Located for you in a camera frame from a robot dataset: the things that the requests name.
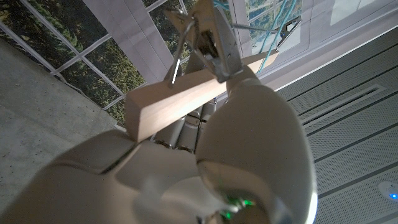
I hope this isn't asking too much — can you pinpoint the teal yarn skein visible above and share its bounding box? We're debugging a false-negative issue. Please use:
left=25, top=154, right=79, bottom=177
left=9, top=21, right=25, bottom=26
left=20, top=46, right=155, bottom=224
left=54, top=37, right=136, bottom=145
left=213, top=0, right=296, bottom=74

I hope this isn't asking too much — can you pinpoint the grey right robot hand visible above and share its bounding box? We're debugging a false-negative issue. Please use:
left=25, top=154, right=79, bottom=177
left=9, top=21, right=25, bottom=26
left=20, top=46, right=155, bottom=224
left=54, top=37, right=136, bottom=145
left=0, top=51, right=318, bottom=224

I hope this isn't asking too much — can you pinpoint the white ceiling sensor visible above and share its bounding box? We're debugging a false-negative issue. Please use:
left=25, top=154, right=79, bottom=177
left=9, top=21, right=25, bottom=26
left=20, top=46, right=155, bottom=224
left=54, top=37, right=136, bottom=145
left=377, top=180, right=398, bottom=202

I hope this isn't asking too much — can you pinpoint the printed forest window backdrop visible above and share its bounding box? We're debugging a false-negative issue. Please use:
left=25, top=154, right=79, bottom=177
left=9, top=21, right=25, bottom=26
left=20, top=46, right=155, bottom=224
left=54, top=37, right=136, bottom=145
left=0, top=0, right=312, bottom=125

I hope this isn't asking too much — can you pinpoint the wooden stick clip hanger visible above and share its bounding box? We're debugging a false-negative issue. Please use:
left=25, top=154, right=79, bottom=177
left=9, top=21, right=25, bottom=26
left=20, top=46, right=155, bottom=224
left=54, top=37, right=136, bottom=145
left=124, top=0, right=303, bottom=143

